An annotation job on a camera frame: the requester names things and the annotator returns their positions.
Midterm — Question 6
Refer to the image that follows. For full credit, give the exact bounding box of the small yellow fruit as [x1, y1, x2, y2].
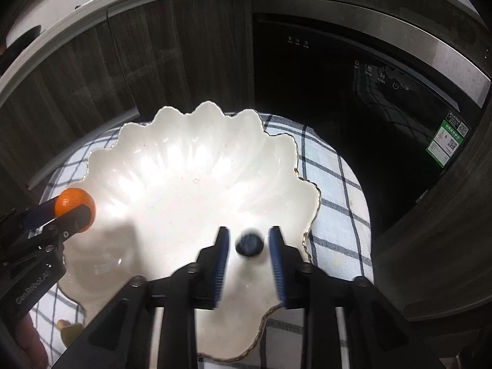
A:
[58, 319, 84, 348]

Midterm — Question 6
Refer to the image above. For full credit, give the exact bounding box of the person's left hand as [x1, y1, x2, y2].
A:
[11, 308, 50, 367]

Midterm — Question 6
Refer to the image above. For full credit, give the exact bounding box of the dark wood kitchen cabinet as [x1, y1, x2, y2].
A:
[0, 0, 254, 200]

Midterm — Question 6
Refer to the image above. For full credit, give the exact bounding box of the blueberry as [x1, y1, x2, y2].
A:
[234, 228, 266, 257]

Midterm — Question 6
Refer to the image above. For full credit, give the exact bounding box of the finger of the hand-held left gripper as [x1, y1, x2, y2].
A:
[0, 198, 61, 241]
[21, 204, 95, 256]

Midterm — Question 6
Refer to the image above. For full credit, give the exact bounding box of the white checkered cloth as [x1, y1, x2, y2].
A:
[29, 111, 373, 369]

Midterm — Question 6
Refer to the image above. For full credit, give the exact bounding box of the green label sticker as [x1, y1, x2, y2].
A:
[426, 114, 470, 158]

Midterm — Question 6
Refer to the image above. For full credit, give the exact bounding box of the black built-in appliance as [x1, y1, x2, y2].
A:
[250, 0, 492, 323]

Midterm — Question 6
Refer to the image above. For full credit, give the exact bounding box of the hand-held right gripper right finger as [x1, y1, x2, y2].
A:
[268, 226, 447, 369]

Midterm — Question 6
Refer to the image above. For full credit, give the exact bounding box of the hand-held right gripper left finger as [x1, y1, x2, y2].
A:
[52, 226, 231, 369]

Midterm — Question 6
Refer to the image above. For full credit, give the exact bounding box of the white scalloped bowl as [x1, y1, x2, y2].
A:
[56, 101, 321, 363]

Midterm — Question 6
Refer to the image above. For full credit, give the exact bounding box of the orange mandarin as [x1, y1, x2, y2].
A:
[54, 188, 96, 234]

